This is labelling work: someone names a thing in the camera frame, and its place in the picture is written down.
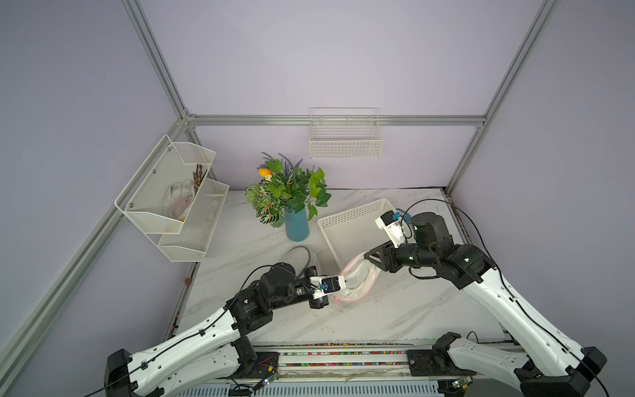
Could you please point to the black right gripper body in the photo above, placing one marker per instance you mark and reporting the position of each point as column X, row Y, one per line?
column 395, row 259

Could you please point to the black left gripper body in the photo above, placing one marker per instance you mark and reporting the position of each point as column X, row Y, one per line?
column 316, row 303

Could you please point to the pink rimmed mesh laundry bag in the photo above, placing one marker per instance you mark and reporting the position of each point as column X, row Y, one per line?
column 359, row 275

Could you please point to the white mesh laundry bag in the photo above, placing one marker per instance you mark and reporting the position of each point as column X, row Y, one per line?
column 300, row 258

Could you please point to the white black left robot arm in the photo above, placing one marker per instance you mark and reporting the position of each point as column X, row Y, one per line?
column 219, row 346

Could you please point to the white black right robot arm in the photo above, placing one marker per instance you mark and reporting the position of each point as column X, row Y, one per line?
column 551, row 364

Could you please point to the cream perforated plastic basket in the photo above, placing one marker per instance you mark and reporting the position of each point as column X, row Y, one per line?
column 354, row 231

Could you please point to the blue yellow garden fork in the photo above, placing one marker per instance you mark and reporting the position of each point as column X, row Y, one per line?
column 405, row 215

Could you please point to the teal vase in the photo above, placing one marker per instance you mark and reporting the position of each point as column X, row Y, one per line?
column 296, row 224

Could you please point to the green artificial plant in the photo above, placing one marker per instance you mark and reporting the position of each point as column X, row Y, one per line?
column 286, row 188

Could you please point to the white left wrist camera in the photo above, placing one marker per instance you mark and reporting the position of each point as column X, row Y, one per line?
column 326, row 285

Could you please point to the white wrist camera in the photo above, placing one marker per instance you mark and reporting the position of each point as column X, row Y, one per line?
column 326, row 285
column 389, row 222

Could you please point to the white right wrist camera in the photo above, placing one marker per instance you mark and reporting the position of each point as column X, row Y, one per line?
column 389, row 222

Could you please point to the white wire wall basket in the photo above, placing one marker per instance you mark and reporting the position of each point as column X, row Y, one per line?
column 345, row 142

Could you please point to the white mesh lower wall shelf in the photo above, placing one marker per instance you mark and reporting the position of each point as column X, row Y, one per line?
column 192, row 243

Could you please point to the white mesh wall shelf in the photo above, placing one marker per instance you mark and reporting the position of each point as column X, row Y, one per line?
column 170, row 162
column 192, row 243

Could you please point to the aluminium frame rail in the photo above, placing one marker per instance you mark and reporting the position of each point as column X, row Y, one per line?
column 308, row 120

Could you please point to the white mesh upper wall shelf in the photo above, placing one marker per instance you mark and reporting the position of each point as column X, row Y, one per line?
column 170, row 162

